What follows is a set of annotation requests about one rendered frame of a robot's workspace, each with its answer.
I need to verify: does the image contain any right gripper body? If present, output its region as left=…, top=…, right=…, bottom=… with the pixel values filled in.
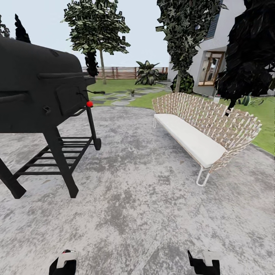
left=193, top=259, right=220, bottom=275

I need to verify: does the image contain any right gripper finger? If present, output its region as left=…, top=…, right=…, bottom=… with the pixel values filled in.
left=188, top=251, right=195, bottom=267

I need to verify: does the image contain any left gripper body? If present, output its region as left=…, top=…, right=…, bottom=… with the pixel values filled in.
left=49, top=259, right=76, bottom=275

